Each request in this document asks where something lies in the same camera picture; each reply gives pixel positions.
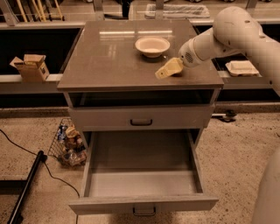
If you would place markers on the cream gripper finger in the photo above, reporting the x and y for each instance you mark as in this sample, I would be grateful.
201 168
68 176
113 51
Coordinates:
171 67

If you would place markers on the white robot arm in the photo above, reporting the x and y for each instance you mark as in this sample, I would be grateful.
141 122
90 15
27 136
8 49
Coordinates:
235 31

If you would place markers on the closed grey upper drawer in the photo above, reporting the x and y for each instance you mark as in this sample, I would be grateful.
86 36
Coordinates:
141 118

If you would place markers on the open grey middle drawer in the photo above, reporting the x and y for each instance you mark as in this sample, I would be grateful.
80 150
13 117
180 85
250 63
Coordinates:
142 172

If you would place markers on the white paper bowl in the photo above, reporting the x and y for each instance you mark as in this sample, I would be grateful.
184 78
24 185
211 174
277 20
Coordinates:
152 47

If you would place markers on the clear plastic tray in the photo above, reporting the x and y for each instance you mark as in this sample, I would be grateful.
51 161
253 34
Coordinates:
185 11

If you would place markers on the white foam takeout container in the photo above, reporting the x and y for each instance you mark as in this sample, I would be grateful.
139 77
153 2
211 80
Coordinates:
241 68

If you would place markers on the grey cabinet with glossy top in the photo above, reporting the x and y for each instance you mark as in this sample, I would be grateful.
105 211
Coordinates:
106 70

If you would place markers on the black caster wheel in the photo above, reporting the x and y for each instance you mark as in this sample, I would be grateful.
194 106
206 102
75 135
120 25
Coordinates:
230 116

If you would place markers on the small cardboard box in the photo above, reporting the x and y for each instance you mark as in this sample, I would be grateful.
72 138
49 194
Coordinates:
32 67

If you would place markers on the yellow wooden sticks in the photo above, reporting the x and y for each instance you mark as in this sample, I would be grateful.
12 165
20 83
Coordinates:
39 10

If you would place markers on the black metal stand leg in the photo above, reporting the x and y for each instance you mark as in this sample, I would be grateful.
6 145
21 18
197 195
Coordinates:
16 217

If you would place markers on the wire basket with snacks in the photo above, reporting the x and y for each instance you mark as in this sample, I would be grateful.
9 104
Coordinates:
67 146

